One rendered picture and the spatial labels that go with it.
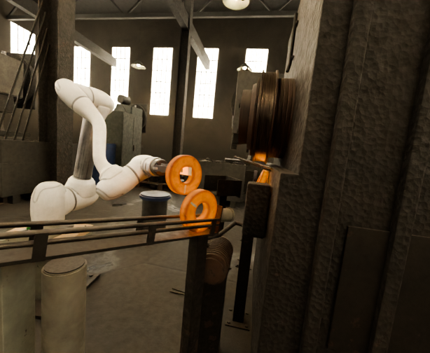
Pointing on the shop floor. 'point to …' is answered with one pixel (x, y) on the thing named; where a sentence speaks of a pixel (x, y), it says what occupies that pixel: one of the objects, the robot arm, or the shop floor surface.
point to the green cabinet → (124, 135)
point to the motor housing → (213, 294)
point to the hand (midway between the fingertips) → (184, 170)
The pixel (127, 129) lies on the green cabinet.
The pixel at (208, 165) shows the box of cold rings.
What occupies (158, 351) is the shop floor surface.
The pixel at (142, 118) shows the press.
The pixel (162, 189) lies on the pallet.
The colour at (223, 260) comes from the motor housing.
